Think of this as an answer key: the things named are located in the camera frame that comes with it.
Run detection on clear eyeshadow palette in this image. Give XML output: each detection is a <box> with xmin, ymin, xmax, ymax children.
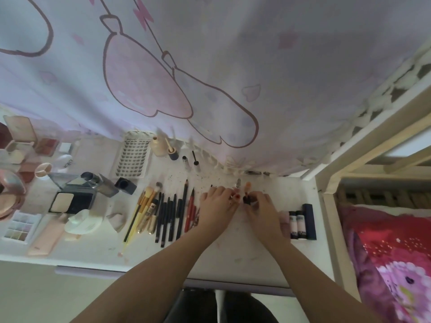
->
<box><xmin>1</xmin><ymin>212</ymin><xmax>43</xmax><ymax>245</ymax></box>

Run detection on person's left hand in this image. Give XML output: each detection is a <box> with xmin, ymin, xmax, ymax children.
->
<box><xmin>200</xmin><ymin>186</ymin><xmax>242</xmax><ymax>234</ymax></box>

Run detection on navy blue tube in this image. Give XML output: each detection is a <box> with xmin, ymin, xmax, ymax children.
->
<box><xmin>302</xmin><ymin>204</ymin><xmax>318</xmax><ymax>240</ymax></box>

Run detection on red blush pan case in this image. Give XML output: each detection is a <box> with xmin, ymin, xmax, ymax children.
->
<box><xmin>34</xmin><ymin>138</ymin><xmax>60</xmax><ymax>156</ymax></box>

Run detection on person's right forearm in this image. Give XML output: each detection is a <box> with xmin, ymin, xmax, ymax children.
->
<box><xmin>264</xmin><ymin>237</ymin><xmax>386</xmax><ymax>323</ymax></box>

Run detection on round pink gold compact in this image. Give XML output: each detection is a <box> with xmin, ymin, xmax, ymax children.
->
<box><xmin>0</xmin><ymin>171</ymin><xmax>27</xmax><ymax>220</ymax></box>

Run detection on round beige split puff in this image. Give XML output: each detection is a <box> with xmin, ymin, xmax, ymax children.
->
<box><xmin>35</xmin><ymin>163</ymin><xmax>53</xmax><ymax>179</ymax></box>

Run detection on white false eyelash tray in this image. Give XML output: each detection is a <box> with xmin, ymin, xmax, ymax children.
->
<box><xmin>115</xmin><ymin>131</ymin><xmax>151</xmax><ymax>179</ymax></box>

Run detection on red lip pencil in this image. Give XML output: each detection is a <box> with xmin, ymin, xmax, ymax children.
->
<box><xmin>189</xmin><ymin>207</ymin><xmax>201</xmax><ymax>231</ymax></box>
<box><xmin>184</xmin><ymin>188</ymin><xmax>196</xmax><ymax>233</ymax></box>

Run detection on beige foundation bottle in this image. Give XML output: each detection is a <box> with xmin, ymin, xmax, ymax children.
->
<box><xmin>150</xmin><ymin>134</ymin><xmax>170</xmax><ymax>157</ymax></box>

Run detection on gold mascara tube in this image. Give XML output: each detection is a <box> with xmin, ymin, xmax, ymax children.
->
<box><xmin>136</xmin><ymin>198</ymin><xmax>159</xmax><ymax>236</ymax></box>

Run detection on pale curtain with pink cartoon print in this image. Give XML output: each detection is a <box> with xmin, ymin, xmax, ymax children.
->
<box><xmin>0</xmin><ymin>0</ymin><xmax>431</xmax><ymax>177</ymax></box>

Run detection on dropper with dark cap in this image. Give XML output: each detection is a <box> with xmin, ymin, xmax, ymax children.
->
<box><xmin>164</xmin><ymin>138</ymin><xmax>178</xmax><ymax>161</ymax></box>

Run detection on beige makeup sponge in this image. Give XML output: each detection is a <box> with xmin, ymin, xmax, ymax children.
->
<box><xmin>107</xmin><ymin>212</ymin><xmax>126</xmax><ymax>234</ymax></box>

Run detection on person's left forearm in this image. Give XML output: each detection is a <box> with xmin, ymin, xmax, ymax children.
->
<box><xmin>70</xmin><ymin>229</ymin><xmax>233</xmax><ymax>323</ymax></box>

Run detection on black open powder compact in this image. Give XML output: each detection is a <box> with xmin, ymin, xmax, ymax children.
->
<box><xmin>48</xmin><ymin>171</ymin><xmax>97</xmax><ymax>214</ymax></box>

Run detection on row of black makeup pencils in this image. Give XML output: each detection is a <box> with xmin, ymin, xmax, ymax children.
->
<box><xmin>154</xmin><ymin>179</ymin><xmax>189</xmax><ymax>248</ymax></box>

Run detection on white round cushion compact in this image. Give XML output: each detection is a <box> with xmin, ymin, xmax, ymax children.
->
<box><xmin>53</xmin><ymin>154</ymin><xmax>73</xmax><ymax>172</ymax></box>

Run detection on white lace trim cloth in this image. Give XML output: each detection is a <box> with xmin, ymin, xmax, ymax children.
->
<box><xmin>332</xmin><ymin>40</ymin><xmax>431</xmax><ymax>155</ymax></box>

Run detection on white wooden bed frame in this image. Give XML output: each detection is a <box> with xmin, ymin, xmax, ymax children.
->
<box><xmin>303</xmin><ymin>72</ymin><xmax>431</xmax><ymax>293</ymax></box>

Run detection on grey glass bottle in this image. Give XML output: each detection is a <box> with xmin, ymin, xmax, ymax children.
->
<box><xmin>81</xmin><ymin>171</ymin><xmax>119</xmax><ymax>198</ymax></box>

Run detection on red floral blanket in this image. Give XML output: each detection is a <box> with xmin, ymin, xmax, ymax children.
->
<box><xmin>338</xmin><ymin>206</ymin><xmax>431</xmax><ymax>323</ymax></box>

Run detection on yellow handled makeup brush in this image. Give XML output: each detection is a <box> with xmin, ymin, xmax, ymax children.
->
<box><xmin>128</xmin><ymin>182</ymin><xmax>163</xmax><ymax>244</ymax></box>
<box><xmin>123</xmin><ymin>187</ymin><xmax>153</xmax><ymax>243</ymax></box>

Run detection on pink open blush compact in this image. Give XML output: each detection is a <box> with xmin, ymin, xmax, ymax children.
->
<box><xmin>3</xmin><ymin>116</ymin><xmax>37</xmax><ymax>164</ymax></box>

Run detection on person's right hand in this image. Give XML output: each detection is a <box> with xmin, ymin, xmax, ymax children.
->
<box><xmin>242</xmin><ymin>192</ymin><xmax>287</xmax><ymax>245</ymax></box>

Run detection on person's black trousers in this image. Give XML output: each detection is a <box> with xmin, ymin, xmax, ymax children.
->
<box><xmin>164</xmin><ymin>288</ymin><xmax>281</xmax><ymax>323</ymax></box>

